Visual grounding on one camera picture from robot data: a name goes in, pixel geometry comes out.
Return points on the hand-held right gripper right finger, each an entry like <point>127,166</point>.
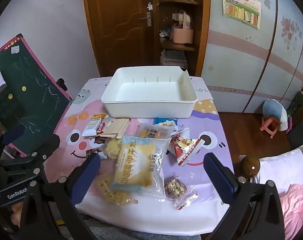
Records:
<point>217,177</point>

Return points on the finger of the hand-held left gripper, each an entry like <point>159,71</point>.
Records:
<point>14,133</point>
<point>46,147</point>

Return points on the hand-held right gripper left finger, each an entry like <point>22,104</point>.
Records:
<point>87,177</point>

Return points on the clear packet of yellow waffles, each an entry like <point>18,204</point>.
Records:
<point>114,192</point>

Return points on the clear packet of pale crackers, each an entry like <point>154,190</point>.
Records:
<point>111,147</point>

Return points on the dark chocolate snack packet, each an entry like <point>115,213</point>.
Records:
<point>99,140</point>

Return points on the clear packet of oat cake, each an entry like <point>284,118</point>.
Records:
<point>175,187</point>

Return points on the red and white snack packet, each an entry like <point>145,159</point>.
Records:
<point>184,147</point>

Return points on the large yellow bread packet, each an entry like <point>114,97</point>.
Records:
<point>136,167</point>

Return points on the red cookie packet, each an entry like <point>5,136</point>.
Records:
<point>102,129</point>

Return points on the orange and white oat bar packet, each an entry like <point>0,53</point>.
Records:
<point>92,126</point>

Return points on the beige wafer packet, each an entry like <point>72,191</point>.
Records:
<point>116,127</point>

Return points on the blue snack packet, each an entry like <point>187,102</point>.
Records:
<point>166,122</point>

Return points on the clear packet of yellow bread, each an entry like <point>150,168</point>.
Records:
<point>151,132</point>

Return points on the white plastic bin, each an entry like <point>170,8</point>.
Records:
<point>146,90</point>

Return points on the person's left hand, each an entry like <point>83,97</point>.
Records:
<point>17,211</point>

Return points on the wooden bedpost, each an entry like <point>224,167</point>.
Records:
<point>250,166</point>

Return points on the white pillow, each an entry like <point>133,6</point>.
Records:
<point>284,167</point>

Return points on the pink plastic stool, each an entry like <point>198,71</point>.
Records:
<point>269,123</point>

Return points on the pink blanket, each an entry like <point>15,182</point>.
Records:
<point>296,205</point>

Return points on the blue plush cushion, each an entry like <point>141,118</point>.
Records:
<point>272,108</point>

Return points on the floral sliding-door wardrobe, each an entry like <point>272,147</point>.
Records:
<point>241,67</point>

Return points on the stack of folded towels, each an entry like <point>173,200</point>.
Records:
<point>172,58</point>

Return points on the brown wooden door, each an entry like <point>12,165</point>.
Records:
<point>116,30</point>

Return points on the pink basket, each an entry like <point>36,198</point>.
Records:
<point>182,36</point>

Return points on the wooden corner shelf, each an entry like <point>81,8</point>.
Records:
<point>202,17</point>

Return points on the white door hook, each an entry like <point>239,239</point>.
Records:
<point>150,5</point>

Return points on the green chalkboard with pink frame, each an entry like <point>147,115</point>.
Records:
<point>29,92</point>

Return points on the paper wall poster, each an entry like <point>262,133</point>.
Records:
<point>241,7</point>

